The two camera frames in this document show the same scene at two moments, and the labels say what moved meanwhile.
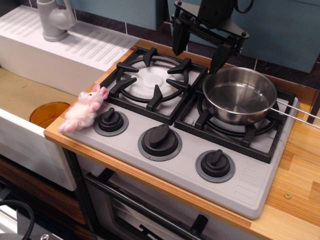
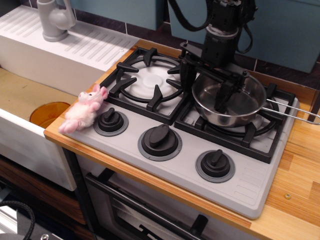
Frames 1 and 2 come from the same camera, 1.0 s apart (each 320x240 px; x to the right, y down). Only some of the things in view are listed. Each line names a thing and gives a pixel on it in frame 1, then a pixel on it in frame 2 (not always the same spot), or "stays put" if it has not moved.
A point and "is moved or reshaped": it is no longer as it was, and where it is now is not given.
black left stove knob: (110, 123) stays put
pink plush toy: (80, 116) stays put
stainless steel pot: (243, 96) is moved or reshaped
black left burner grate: (154, 85) stays put
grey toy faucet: (56, 17) stays put
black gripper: (211, 18) -> (217, 56)
